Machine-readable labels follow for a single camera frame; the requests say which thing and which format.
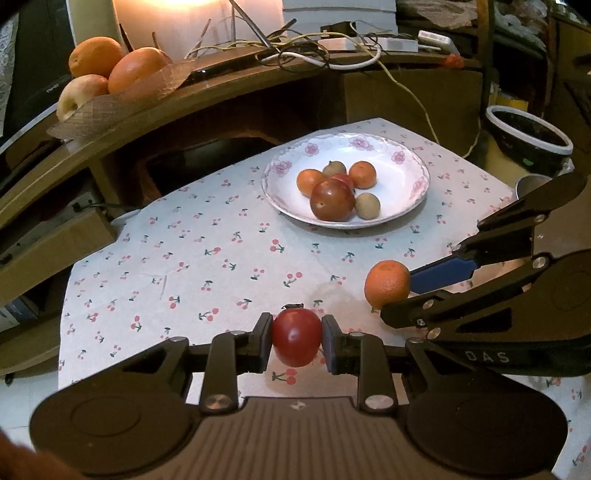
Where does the white floral plate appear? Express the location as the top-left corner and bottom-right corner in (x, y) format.
(262, 132), (431, 230)

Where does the black television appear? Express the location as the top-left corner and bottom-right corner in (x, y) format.
(0, 0), (77, 149)

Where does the red oval tomato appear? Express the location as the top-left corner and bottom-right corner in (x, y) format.
(271, 308), (323, 368)

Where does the large orange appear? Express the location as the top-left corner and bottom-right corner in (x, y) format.
(108, 47), (173, 95)

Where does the white power adapter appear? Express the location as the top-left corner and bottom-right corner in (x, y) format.
(417, 30), (461, 55)

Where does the small orange tangerine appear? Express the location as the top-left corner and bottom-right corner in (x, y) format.
(296, 169), (328, 198)
(364, 260), (411, 309)
(348, 161), (378, 190)

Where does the yellow red apple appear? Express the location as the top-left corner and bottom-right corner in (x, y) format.
(56, 75), (110, 122)

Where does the white lace cloth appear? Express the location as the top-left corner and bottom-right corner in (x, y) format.
(0, 11), (20, 116)

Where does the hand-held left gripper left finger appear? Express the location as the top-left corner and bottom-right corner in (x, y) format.
(121, 312), (274, 414)

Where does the wooden drawer unit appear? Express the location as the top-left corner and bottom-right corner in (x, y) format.
(0, 209), (117, 308)

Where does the yellow trash bin black liner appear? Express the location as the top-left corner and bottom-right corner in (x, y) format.
(486, 105), (574, 182)

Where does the white cable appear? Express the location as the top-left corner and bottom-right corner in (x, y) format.
(255, 44), (382, 71)

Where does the yellow cable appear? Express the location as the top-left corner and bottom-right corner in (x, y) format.
(355, 22), (486, 158)

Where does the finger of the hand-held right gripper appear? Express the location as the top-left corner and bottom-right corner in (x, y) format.
(409, 172), (588, 294)
(379, 255), (560, 343)

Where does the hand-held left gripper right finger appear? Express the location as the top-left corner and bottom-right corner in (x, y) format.
(321, 315), (478, 414)

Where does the white power strip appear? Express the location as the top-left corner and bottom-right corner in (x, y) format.
(318, 37), (419, 53)

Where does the cluttered storage shelf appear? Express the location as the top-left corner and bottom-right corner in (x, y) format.
(396, 0), (591, 141)

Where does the wooden desk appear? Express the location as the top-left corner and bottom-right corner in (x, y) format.
(0, 46), (485, 376)

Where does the glass fruit bowl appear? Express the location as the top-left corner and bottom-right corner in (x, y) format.
(46, 58), (200, 139)

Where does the round orange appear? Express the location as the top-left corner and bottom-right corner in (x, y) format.
(69, 37), (125, 79)

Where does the large dark red tomato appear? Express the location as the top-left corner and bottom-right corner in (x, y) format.
(310, 179), (355, 222)

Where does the lit white lamp shade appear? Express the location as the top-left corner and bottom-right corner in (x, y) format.
(113, 0), (283, 52)

